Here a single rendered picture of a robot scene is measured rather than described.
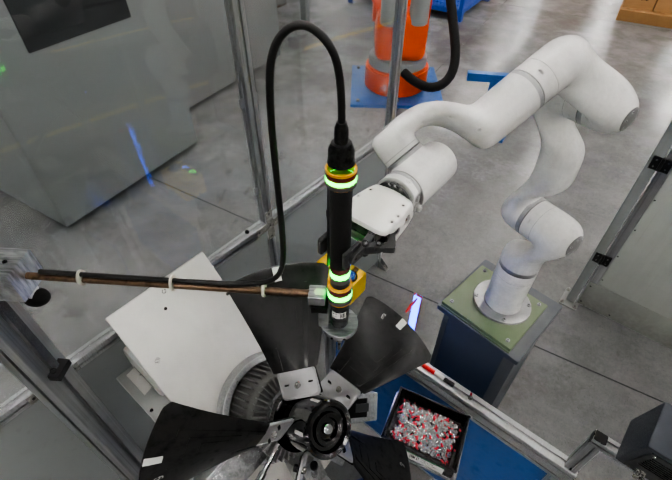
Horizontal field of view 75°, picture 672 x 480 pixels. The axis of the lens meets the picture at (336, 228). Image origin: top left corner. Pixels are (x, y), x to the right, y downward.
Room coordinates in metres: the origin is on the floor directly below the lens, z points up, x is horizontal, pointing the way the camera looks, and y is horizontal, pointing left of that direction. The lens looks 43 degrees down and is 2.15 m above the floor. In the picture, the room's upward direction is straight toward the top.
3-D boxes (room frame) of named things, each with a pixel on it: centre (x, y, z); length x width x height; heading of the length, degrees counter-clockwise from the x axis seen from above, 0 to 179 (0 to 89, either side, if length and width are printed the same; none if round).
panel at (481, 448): (0.69, -0.31, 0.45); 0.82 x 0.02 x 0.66; 51
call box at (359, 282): (0.94, -0.01, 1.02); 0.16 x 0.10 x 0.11; 51
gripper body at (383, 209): (0.56, -0.07, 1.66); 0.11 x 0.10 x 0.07; 140
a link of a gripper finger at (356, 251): (0.46, -0.04, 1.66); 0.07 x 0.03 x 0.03; 141
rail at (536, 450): (0.69, -0.31, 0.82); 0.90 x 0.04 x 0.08; 51
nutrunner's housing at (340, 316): (0.47, -0.01, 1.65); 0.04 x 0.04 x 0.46
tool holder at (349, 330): (0.48, 0.00, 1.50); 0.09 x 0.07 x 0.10; 86
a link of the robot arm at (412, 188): (0.61, -0.11, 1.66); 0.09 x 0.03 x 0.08; 51
